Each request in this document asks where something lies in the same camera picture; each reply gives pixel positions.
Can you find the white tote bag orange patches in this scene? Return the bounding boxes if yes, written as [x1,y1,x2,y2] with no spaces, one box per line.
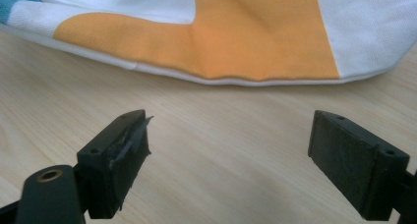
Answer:
[0,0,417,87]

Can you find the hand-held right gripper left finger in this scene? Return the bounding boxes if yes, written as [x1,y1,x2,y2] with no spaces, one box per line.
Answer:
[76,109,154,220]

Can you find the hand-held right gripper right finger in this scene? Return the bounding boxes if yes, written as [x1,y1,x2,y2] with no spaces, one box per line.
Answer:
[307,109,411,222]

